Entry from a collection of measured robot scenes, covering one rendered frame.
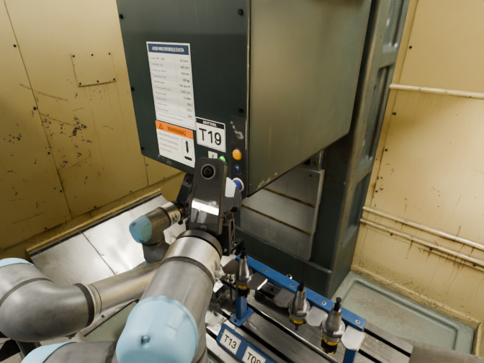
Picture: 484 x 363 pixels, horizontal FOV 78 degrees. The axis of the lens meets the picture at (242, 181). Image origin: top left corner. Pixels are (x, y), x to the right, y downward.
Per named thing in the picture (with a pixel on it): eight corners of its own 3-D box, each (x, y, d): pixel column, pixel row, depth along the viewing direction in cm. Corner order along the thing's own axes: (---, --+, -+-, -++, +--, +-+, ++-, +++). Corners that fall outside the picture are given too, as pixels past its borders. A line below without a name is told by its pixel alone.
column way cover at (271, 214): (308, 263, 154) (320, 173, 130) (237, 228, 180) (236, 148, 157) (312, 258, 157) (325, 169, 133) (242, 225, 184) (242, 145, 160)
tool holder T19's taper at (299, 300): (309, 303, 92) (311, 287, 89) (302, 312, 89) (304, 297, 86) (297, 296, 94) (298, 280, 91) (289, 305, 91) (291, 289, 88)
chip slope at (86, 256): (101, 359, 138) (88, 320, 126) (42, 287, 176) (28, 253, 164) (228, 256, 200) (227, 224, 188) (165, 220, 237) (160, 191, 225)
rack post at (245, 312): (238, 328, 121) (238, 273, 107) (228, 320, 124) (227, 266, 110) (253, 312, 128) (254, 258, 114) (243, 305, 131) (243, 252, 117)
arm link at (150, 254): (163, 279, 95) (158, 252, 89) (140, 264, 100) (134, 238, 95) (181, 263, 100) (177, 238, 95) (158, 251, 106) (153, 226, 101)
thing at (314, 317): (317, 331, 85) (318, 329, 85) (301, 320, 88) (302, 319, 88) (328, 315, 90) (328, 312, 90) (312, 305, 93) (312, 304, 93)
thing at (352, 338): (356, 354, 79) (356, 353, 79) (337, 343, 82) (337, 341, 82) (365, 335, 84) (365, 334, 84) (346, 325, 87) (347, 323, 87)
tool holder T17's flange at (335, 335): (346, 327, 87) (347, 321, 86) (340, 343, 83) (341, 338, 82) (325, 317, 90) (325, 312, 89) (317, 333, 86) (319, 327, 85)
